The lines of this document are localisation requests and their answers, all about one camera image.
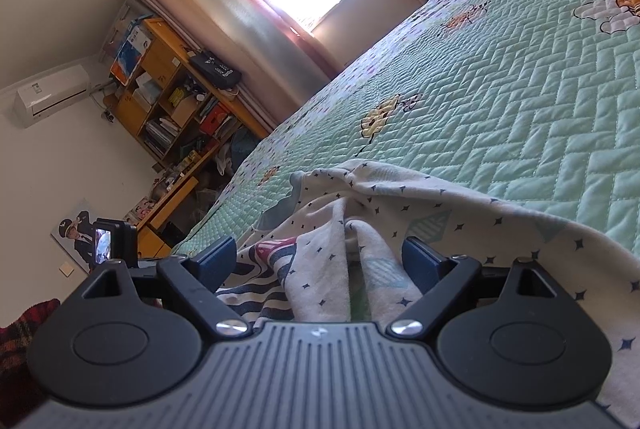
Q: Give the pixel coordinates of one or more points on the red plaid cloth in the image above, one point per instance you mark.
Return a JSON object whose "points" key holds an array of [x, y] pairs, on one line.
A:
{"points": [[20, 349]]}

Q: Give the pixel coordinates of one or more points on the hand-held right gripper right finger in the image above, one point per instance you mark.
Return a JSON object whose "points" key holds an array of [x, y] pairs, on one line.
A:
{"points": [[420, 264]]}

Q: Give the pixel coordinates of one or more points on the white star-print shirt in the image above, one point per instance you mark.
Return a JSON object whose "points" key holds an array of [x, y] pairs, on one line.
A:
{"points": [[500, 249]]}

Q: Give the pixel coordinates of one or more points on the green quilted bee bedspread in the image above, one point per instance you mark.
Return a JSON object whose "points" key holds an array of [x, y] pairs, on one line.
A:
{"points": [[500, 84]]}

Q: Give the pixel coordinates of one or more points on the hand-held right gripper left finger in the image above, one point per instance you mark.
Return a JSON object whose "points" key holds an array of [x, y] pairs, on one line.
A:
{"points": [[217, 259]]}

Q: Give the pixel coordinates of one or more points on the white air conditioner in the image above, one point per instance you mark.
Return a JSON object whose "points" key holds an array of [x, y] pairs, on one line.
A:
{"points": [[50, 96]]}

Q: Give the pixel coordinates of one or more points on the wooden bookshelf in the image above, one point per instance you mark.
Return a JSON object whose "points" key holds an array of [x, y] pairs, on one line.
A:
{"points": [[165, 79]]}

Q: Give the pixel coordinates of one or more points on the black hanging bag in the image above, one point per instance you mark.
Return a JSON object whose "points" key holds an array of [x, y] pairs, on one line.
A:
{"points": [[215, 69]]}

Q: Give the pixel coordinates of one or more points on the wall poster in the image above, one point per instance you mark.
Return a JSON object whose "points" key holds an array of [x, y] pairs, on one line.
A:
{"points": [[77, 234]]}

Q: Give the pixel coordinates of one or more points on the pile of bags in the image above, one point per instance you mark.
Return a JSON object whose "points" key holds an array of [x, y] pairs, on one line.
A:
{"points": [[225, 159]]}

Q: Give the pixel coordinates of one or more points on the wall switch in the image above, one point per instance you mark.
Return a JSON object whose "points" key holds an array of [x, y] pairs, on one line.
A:
{"points": [[66, 270]]}

